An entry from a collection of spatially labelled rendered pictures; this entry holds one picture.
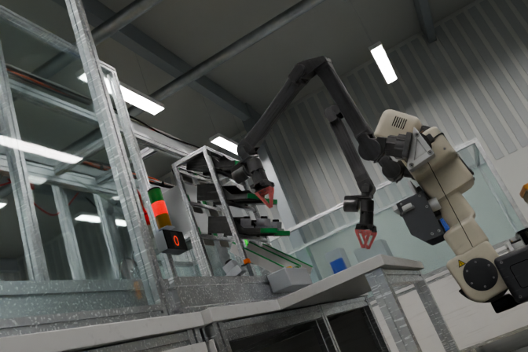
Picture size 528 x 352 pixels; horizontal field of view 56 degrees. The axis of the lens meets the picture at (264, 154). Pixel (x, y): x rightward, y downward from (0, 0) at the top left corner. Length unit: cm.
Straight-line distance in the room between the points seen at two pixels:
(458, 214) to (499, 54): 917
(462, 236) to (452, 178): 21
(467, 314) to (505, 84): 607
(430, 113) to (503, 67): 159
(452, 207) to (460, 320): 375
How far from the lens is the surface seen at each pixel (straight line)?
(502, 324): 557
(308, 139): 1104
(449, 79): 1079
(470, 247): 181
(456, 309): 556
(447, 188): 187
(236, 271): 188
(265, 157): 1006
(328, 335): 176
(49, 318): 82
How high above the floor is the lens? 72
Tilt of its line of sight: 21 degrees up
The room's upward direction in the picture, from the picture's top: 22 degrees counter-clockwise
